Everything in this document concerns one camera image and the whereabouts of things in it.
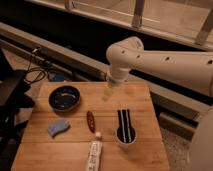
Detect white toothpaste tube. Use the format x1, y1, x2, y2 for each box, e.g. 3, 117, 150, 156
85, 132, 103, 171

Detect black stand at left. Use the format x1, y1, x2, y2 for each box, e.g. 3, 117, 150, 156
0, 48, 36, 154

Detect white railing post right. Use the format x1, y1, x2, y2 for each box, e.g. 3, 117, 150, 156
195, 9, 213, 45

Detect black white striped utensil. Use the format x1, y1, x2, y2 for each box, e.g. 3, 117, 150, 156
117, 109, 135, 144

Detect dark blue bowl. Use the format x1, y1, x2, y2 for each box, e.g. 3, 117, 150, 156
48, 86, 80, 112

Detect red brown chili pepper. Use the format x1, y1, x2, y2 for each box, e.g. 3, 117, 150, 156
87, 111, 96, 133

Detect white railing post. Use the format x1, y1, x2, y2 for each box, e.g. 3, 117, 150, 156
132, 0, 145, 28
195, 9, 213, 45

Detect white cup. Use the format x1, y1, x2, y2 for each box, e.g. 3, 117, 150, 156
115, 125, 138, 150

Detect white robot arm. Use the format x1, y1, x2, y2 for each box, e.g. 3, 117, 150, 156
106, 37, 213, 171

